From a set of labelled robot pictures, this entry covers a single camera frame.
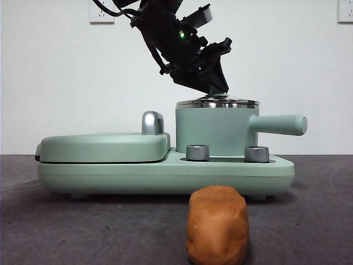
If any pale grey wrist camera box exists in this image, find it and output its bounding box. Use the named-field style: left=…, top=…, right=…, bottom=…
left=190, top=4, right=213, bottom=28

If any mint green breakfast machine base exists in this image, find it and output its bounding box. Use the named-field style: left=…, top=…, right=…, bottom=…
left=37, top=147, right=295, bottom=200

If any silver control knob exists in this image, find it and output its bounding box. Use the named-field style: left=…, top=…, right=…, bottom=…
left=186, top=144, right=210, bottom=161
left=244, top=146, right=270, bottom=163

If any chrome grill cover handle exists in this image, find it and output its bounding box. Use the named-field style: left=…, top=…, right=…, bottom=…
left=141, top=110, right=166, bottom=136

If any brown potato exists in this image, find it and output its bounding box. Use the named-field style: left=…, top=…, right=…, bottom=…
left=186, top=185, right=250, bottom=265

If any glass lid with green knob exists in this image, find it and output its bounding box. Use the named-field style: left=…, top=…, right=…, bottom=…
left=176, top=92, right=260, bottom=108

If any mint green grill cover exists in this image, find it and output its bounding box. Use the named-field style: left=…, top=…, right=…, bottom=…
left=34, top=132, right=172, bottom=163

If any mint green pot with handle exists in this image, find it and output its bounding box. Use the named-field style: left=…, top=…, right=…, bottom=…
left=175, top=104, right=308, bottom=155

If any white wall socket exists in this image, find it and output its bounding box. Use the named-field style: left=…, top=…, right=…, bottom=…
left=337, top=0, right=353, bottom=24
left=88, top=0, right=115, bottom=25

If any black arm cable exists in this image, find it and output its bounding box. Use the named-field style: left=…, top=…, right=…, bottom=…
left=92, top=0, right=138, bottom=18

